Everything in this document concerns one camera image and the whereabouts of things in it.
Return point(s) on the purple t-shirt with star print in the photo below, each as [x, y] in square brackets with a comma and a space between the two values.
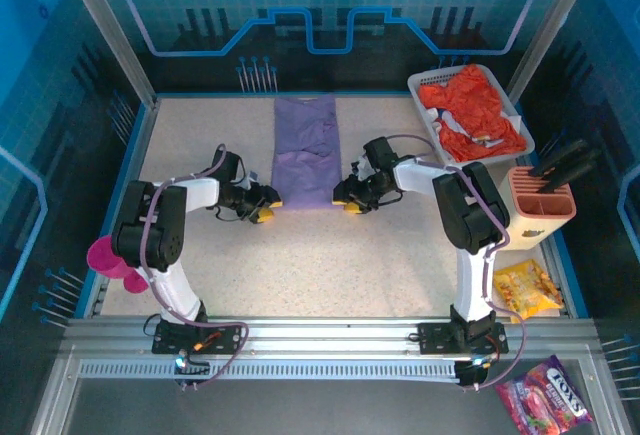
[305, 165]

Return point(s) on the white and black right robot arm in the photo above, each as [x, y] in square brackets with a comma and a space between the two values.
[470, 205]

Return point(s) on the white perforated plastic basket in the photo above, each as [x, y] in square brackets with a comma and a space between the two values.
[415, 86]

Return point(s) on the orange t-shirt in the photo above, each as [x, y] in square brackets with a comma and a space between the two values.
[470, 100]

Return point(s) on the magenta plastic cup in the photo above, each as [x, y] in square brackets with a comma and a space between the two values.
[102, 257]

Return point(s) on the cream and pink knife block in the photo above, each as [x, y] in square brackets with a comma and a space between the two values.
[530, 220]

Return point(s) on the black controller box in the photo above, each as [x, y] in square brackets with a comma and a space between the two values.
[192, 367]
[470, 372]

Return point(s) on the yellow snack bag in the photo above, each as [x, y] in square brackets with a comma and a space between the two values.
[525, 287]

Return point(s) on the purple candy bag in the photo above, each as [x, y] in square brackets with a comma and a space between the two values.
[547, 397]

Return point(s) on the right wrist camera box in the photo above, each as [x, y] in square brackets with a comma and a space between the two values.
[361, 167]

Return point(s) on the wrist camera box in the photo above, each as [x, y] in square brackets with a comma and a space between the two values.
[361, 167]
[253, 176]

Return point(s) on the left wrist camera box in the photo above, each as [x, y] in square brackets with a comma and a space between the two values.
[253, 176]

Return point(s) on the aluminium mounting rail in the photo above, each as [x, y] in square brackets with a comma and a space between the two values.
[325, 335]

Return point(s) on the aluminium frame post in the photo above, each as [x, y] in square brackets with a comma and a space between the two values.
[110, 30]
[548, 30]

